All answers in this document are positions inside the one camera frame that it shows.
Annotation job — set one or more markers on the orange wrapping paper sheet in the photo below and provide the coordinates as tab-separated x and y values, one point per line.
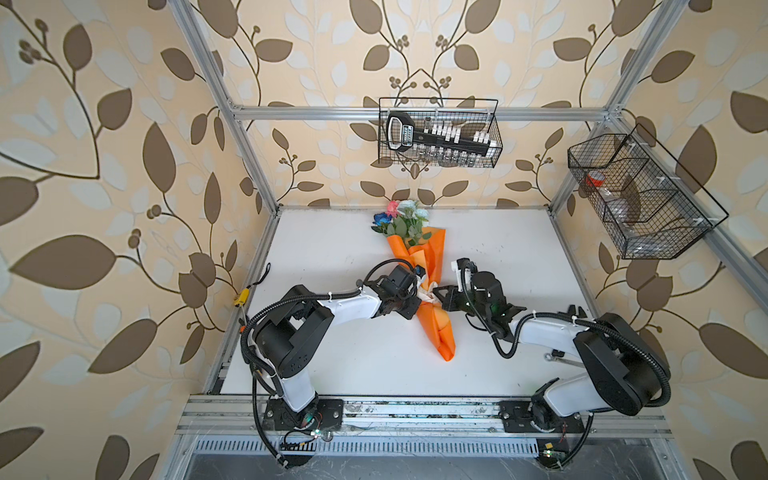
434	320

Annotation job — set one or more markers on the back black wire basket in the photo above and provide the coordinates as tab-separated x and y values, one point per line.
472	113

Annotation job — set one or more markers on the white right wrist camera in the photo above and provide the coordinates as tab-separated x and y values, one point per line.
464	270

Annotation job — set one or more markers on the yellow tape measure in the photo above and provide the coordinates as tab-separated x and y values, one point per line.
245	293

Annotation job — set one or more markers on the clear bottle red cap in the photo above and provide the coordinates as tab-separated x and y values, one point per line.
616	204

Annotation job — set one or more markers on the dark blue fake rose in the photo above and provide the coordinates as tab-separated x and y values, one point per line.
381	221

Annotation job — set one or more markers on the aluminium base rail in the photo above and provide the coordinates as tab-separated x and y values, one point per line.
410	426

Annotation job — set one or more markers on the black adjustable wrench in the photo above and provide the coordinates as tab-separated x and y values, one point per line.
576	312

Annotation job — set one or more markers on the pale blue fake flower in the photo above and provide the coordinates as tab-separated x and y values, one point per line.
411	223

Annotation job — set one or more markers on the silver small wrench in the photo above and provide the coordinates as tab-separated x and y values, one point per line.
549	357

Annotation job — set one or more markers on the right black wire basket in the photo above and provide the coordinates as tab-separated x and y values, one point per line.
677	209

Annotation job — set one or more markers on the white ribbon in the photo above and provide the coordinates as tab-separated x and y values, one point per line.
426	293

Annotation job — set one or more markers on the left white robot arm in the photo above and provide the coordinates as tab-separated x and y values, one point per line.
279	342

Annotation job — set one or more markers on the black wire basket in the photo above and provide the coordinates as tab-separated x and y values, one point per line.
472	113
677	209

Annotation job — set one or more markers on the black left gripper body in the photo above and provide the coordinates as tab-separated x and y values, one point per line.
407	304

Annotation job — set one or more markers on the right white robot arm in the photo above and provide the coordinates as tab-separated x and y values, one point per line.
621	372

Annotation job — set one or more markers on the black socket wrench set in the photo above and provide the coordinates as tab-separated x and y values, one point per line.
403	132

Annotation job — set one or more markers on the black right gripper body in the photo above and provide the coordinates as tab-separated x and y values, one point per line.
465	302

